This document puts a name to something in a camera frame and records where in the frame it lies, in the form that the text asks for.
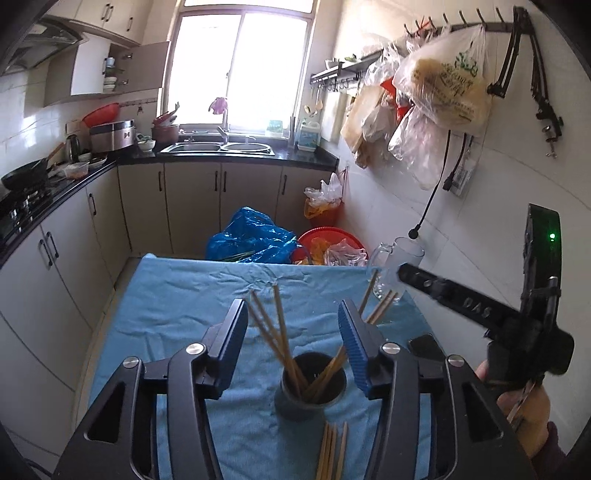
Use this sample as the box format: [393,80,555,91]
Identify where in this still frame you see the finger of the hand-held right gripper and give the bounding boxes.
[397,262,525,334]

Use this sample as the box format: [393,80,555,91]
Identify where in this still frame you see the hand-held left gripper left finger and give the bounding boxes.
[53,298,250,480]

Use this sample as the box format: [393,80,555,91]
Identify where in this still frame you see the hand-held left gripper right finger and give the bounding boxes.
[338,300,539,480]

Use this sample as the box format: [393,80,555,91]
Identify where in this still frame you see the bunch of wooden chopsticks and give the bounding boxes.
[249,270,399,404]

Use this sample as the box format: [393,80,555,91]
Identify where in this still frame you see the grey perforated utensil holder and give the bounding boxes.
[274,352,348,421]

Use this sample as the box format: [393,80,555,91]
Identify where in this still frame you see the person's right forearm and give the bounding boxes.
[529,422,568,480]

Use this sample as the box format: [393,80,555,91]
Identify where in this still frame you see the person's right hand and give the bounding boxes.
[475,357,552,457]

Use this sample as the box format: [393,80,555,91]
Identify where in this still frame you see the blue towel tablecloth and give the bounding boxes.
[88,253,444,480]

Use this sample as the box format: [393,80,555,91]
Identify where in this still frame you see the clear glass mug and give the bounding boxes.
[367,237,426,301]

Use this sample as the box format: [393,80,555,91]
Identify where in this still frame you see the blue plastic bag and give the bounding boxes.
[205,206,298,264]

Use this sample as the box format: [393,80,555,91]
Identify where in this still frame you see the large red floor basin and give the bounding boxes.
[295,226,365,266]

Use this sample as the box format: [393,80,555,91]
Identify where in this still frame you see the beige lower kitchen cabinets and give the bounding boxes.
[0,161,342,457]

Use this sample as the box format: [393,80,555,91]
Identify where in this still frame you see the beige kitchen cabinets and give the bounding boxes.
[44,0,171,107]
[0,161,342,457]

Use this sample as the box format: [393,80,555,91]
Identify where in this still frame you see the black kitchen countertop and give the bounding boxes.
[0,150,340,268]

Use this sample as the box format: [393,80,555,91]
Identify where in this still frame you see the steel double sink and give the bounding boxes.
[159,141,275,158]

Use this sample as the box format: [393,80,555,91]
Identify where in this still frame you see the brown hanging bag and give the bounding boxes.
[341,85,386,169]

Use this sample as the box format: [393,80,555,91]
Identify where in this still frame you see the sink faucet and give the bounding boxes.
[217,99,232,144]

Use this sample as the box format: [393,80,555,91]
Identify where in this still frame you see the dish detergent bottle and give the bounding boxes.
[298,117,320,151]

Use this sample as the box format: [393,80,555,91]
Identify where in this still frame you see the hanging bag of flatbread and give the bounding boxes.
[392,25,492,130]

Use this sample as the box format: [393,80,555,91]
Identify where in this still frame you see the brown clay pot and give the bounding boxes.
[151,124,181,145]

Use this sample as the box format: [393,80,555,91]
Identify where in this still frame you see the stainless steel rice cooker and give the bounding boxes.
[89,120,136,153]

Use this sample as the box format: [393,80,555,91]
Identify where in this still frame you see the gas stove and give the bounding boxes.
[0,185,54,241]

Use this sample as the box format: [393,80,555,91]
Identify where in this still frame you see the red plastic basin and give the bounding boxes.
[82,103,120,127]

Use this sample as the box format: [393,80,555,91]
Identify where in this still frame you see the black frying wok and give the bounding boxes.
[1,158,49,190]

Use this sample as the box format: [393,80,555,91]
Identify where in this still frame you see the kitchen window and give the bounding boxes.
[161,0,319,137]

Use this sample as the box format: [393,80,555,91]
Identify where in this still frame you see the beige upper kitchen cabinets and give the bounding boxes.
[44,0,171,107]

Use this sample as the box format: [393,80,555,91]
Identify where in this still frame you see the range hood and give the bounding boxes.
[0,16,88,77]

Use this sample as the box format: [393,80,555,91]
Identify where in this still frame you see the black power cable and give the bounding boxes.
[409,129,472,241]

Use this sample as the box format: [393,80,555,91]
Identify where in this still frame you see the white wall socket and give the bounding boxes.
[450,157,476,197]

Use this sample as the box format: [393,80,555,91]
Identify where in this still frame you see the black wall shelf rack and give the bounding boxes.
[309,48,386,90]

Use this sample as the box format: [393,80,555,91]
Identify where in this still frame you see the black wall hook rail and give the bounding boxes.
[404,7,515,35]

